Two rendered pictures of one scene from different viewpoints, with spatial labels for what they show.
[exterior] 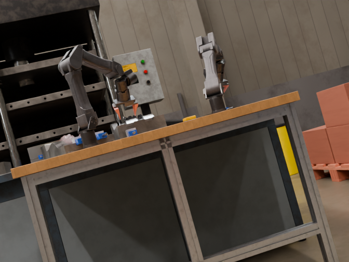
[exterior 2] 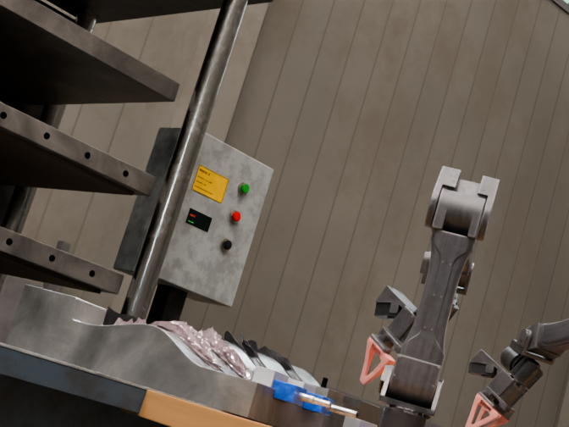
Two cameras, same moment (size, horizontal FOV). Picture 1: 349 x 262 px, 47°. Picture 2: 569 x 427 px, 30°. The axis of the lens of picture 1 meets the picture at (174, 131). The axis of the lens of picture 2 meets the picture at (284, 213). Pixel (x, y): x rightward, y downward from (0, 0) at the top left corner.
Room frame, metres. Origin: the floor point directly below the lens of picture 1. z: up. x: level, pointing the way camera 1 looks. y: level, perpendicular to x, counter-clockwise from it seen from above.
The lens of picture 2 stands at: (0.53, 1.35, 0.80)
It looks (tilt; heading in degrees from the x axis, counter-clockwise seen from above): 11 degrees up; 331
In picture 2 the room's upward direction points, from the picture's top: 17 degrees clockwise
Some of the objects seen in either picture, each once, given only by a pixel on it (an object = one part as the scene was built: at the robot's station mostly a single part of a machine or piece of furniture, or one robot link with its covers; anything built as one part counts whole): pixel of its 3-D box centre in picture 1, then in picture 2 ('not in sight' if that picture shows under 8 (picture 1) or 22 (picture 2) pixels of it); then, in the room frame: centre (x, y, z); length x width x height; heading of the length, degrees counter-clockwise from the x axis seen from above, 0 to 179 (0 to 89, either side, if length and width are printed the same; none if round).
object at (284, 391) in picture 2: (81, 141); (294, 394); (1.94, 0.45, 0.86); 0.13 x 0.05 x 0.05; 31
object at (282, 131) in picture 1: (280, 149); not in sight; (4.78, -1.16, 0.30); 0.39 x 0.38 x 0.60; 8
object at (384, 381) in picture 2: (86, 125); (409, 391); (1.77, 0.37, 0.90); 0.09 x 0.06 x 0.06; 49
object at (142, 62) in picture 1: (156, 146); (133, 411); (3.10, 0.17, 0.74); 0.30 x 0.22 x 1.47; 103
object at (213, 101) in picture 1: (217, 105); not in sight; (1.85, -0.22, 0.84); 0.20 x 0.07 x 0.08; 98
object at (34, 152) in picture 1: (53, 156); not in sight; (3.02, 0.93, 0.87); 0.50 x 0.27 x 0.17; 13
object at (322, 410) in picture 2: (102, 135); (321, 405); (2.00, 0.35, 0.86); 0.13 x 0.05 x 0.05; 31
